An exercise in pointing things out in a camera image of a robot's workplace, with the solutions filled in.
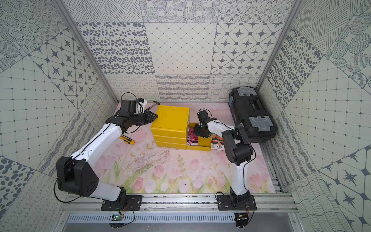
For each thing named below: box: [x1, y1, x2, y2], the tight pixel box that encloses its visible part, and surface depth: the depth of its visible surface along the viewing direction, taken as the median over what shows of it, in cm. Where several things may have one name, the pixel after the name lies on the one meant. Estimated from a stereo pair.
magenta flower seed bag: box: [186, 127, 199, 146], surface depth 97 cm
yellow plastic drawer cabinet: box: [150, 104, 202, 151], surface depth 84 cm
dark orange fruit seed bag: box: [211, 132, 226, 151], surface depth 97 cm
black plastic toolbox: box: [228, 86, 278, 143], surface depth 95 cm
